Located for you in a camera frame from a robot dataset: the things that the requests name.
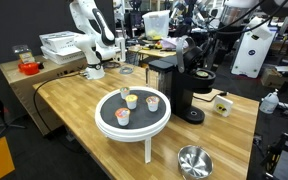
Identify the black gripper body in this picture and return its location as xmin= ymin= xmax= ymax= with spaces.
xmin=210 ymin=24 xmax=247 ymax=54

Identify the black coffee maker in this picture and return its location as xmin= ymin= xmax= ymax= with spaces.
xmin=146 ymin=34 xmax=217 ymax=125

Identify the coffee pod pink lid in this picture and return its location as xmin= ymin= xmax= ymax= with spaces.
xmin=145 ymin=96 xmax=161 ymax=113

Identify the coffee pod yellow lid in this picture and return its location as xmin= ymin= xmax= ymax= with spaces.
xmin=124 ymin=94 xmax=139 ymax=111

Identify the coffee pod orange red lid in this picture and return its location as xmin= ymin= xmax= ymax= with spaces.
xmin=114 ymin=107 xmax=132 ymax=127

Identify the stainless steel pot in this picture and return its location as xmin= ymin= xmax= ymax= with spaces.
xmin=177 ymin=145 xmax=214 ymax=180

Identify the white panel blue logo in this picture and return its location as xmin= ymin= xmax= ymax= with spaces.
xmin=230 ymin=24 xmax=279 ymax=79

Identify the lavender cloth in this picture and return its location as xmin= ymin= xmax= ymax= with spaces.
xmin=159 ymin=36 xmax=185 ymax=51

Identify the white box yellow label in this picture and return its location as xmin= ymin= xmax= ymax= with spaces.
xmin=213 ymin=95 xmax=234 ymax=118

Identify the cardboard box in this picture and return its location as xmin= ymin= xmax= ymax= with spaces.
xmin=260 ymin=64 xmax=288 ymax=92

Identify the wooden background table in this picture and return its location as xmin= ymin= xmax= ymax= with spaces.
xmin=127 ymin=44 xmax=185 ymax=66

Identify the white plastic bottle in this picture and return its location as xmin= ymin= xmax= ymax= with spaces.
xmin=259 ymin=88 xmax=280 ymax=115

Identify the clear plastic storage bin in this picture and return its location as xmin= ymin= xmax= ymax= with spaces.
xmin=141 ymin=9 xmax=172 ymax=41

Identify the white round stand black top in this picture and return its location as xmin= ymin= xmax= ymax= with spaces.
xmin=94 ymin=86 xmax=172 ymax=164

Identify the black metal cart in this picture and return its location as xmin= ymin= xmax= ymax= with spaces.
xmin=260 ymin=125 xmax=288 ymax=180

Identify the white flat box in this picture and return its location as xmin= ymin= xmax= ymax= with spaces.
xmin=38 ymin=30 xmax=82 ymax=53
xmin=40 ymin=45 xmax=87 ymax=66

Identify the red bowl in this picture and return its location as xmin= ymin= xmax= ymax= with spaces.
xmin=17 ymin=62 xmax=40 ymax=77

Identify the clear plastic container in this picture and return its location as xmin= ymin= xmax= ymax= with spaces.
xmin=12 ymin=44 xmax=36 ymax=65

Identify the beige wooden cabinet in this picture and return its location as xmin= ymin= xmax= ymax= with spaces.
xmin=0 ymin=54 xmax=88 ymax=137

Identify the black tripod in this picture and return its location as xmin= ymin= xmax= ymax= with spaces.
xmin=0 ymin=106 xmax=27 ymax=148

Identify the black power cord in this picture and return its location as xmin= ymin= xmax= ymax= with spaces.
xmin=193 ymin=91 xmax=229 ymax=103

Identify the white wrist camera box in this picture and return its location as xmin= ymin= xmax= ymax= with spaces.
xmin=248 ymin=18 xmax=274 ymax=41

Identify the light blue coiled cable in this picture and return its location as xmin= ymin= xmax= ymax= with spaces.
xmin=118 ymin=65 xmax=135 ymax=75

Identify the black coiled cable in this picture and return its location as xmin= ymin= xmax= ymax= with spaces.
xmin=103 ymin=61 xmax=121 ymax=70

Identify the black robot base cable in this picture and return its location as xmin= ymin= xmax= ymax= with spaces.
xmin=33 ymin=70 xmax=86 ymax=134

